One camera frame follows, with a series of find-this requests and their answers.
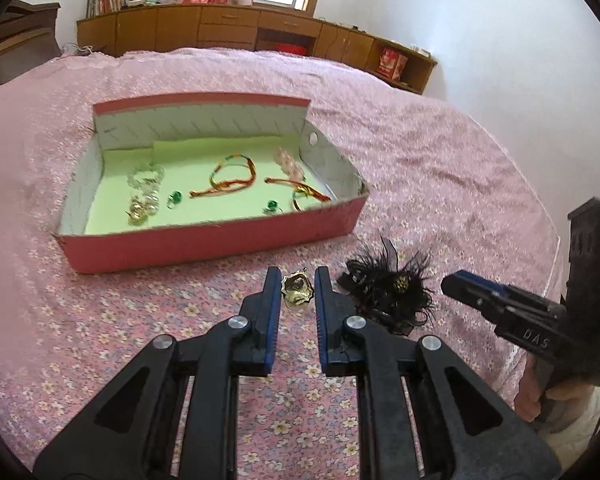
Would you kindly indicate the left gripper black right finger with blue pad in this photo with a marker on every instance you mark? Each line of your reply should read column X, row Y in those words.
column 423, row 413

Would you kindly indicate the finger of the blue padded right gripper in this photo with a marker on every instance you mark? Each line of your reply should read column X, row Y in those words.
column 493, row 299

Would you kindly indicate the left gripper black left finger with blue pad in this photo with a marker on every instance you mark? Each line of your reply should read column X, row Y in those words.
column 172, row 393

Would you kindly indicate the black feather hair clip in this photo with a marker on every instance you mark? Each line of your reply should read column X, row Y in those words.
column 392, row 294

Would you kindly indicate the person right hand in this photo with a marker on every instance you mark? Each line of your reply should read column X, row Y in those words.
column 572, row 397

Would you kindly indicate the pink floral bedspread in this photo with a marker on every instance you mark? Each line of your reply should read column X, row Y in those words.
column 439, row 184

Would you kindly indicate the red gift bag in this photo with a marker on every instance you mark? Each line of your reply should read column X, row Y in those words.
column 391, row 63

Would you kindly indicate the red cardboard box green lining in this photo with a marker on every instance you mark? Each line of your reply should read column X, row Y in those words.
column 185, row 177

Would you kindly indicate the red basin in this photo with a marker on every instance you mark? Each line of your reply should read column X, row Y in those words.
column 293, row 49

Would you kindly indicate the long wooden cabinet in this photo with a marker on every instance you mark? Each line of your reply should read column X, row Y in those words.
column 193, row 25

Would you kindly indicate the dark wooden headboard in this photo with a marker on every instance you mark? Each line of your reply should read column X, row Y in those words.
column 27, row 37

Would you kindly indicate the folded clothes on cabinet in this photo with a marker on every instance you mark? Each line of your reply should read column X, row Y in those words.
column 136, row 3

